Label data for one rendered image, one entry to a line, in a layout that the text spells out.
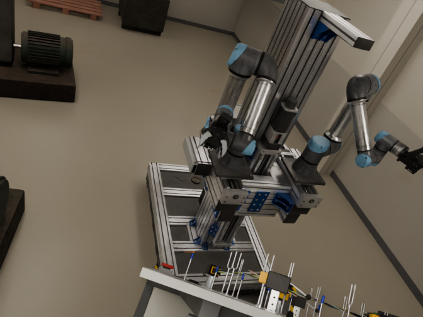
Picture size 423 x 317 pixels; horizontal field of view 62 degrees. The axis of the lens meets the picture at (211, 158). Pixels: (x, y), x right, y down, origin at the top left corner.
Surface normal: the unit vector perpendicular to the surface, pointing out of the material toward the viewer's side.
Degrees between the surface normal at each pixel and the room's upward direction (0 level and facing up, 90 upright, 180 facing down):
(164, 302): 0
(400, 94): 90
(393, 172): 90
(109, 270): 0
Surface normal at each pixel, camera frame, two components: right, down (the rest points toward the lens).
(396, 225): -0.93, -0.09
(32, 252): 0.30, -0.76
